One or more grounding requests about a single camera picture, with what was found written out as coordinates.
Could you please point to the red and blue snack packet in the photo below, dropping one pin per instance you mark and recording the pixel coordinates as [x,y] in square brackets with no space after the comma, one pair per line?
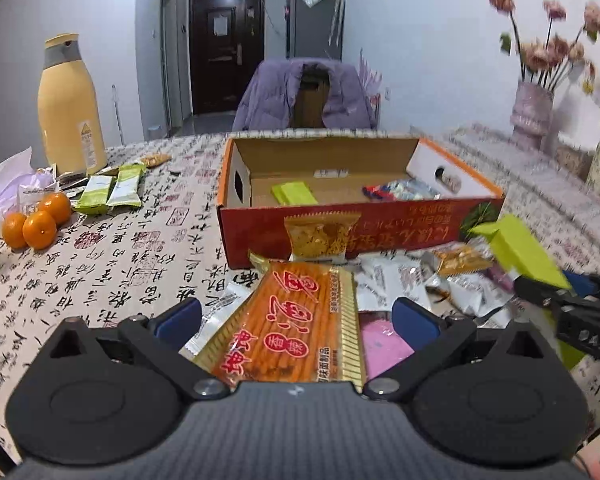
[400,190]

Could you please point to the small orange snack packet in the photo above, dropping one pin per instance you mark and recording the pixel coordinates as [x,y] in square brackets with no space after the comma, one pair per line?
[460,260]

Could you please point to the folding drying rack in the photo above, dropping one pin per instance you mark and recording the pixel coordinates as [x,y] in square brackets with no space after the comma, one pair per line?
[371,85]

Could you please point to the white flat snack packet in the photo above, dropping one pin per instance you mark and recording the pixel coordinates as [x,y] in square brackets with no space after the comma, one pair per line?
[220,305]

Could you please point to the orange cardboard box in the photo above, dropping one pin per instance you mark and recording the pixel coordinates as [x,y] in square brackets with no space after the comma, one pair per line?
[330,232]

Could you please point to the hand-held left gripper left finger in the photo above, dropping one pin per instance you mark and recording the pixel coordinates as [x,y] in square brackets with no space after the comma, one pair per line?
[177,317]

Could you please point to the tangerine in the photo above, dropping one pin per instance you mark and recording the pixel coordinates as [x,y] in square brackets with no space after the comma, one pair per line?
[55,207]
[14,230]
[39,230]

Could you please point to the heap of small sachets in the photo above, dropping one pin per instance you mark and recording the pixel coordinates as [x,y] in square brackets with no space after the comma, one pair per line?
[72,181]

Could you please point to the yellow thermos bottle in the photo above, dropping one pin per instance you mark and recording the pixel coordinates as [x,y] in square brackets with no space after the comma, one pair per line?
[70,110]

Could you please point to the small yellow snack packet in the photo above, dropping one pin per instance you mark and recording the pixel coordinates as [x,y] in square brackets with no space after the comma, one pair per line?
[156,160]

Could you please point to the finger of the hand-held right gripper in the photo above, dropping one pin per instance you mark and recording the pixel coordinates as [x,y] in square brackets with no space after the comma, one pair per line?
[537,291]
[582,282]

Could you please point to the wooden chair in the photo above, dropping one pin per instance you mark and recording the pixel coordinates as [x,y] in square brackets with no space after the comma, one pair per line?
[310,105]

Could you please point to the dried rose bouquet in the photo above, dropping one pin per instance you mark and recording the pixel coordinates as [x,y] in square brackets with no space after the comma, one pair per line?
[555,45]

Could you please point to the lime green carton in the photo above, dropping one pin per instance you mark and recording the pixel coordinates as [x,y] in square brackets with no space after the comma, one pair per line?
[520,247]

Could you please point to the white plastic bag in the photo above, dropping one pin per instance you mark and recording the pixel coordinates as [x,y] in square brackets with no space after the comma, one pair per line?
[7,180]

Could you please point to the grey refrigerator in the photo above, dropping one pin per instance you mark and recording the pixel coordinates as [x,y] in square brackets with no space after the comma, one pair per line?
[312,25]

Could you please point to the orange stick snack packet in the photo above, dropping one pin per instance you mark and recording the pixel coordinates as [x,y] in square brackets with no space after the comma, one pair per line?
[285,330]

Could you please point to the dark entrance door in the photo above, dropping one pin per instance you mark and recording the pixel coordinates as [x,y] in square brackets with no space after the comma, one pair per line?
[226,50]

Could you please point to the brown crumb snack packet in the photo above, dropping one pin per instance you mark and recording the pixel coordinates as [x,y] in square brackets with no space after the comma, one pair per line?
[320,237]

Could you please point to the hanging umbrellas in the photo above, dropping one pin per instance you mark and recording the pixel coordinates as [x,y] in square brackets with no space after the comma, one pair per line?
[337,15]

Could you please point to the pink snack packet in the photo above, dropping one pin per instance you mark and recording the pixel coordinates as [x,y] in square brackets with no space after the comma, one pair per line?
[380,345]

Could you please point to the pile of white snack packets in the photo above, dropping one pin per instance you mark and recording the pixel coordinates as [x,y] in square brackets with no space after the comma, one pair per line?
[460,295]

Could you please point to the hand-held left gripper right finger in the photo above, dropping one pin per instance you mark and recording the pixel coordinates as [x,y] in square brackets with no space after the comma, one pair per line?
[415,322]

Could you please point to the purple puffer jacket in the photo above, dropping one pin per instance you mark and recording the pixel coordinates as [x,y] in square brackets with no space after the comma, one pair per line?
[270,95]

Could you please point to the green and white snack packet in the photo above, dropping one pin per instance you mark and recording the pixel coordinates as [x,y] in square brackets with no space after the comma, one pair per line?
[96,192]
[126,185]

